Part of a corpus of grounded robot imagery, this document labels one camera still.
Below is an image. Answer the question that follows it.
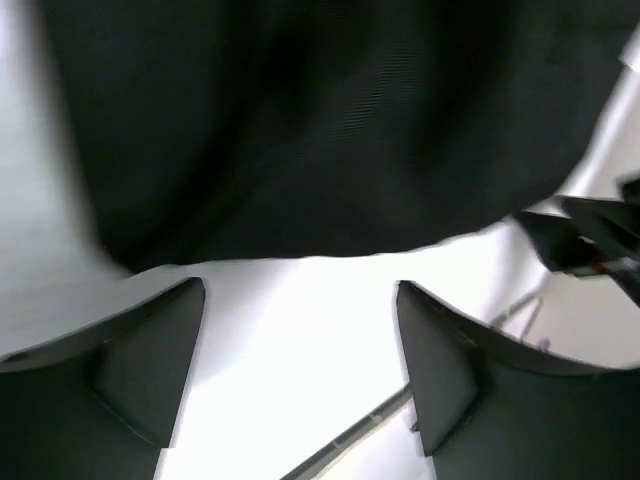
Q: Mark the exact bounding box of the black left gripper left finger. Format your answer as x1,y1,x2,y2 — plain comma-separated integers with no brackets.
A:
1,278,205,480

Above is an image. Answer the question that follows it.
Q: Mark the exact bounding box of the aluminium table edge rail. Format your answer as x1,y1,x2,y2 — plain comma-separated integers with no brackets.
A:
281,385,411,480

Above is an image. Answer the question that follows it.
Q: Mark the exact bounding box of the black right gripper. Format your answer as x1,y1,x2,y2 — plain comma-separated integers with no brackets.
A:
514,173,639,300

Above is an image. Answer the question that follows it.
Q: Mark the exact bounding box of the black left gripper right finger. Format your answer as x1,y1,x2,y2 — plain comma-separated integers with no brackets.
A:
396,281,639,480

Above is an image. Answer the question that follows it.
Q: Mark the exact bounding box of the black pleated skirt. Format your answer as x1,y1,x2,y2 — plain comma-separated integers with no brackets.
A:
36,0,639,273

